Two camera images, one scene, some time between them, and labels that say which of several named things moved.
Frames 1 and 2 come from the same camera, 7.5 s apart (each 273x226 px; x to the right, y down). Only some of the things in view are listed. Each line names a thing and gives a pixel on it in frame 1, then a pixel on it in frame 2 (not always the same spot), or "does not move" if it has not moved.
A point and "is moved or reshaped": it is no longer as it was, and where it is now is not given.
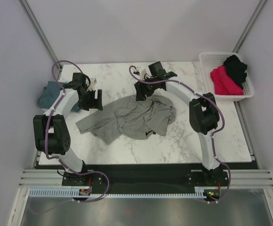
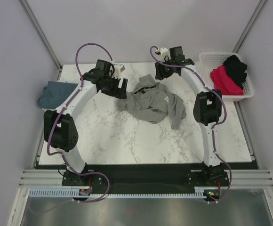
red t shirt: (223, 84) does not move
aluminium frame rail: (38, 178) does not move
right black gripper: (140, 86) → (160, 75)
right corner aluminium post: (236, 48) does not move
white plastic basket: (210, 60) does not move
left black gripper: (94, 103) → (121, 92)
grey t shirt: (129, 117) is moved or reshaped
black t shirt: (235, 69) does not move
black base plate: (147, 176) does not move
